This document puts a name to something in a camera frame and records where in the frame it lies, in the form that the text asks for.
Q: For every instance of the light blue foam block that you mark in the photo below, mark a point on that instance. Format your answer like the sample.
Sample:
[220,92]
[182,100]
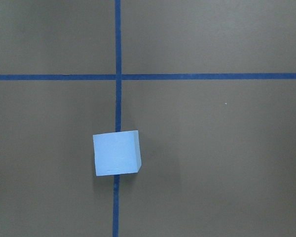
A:
[117,153]

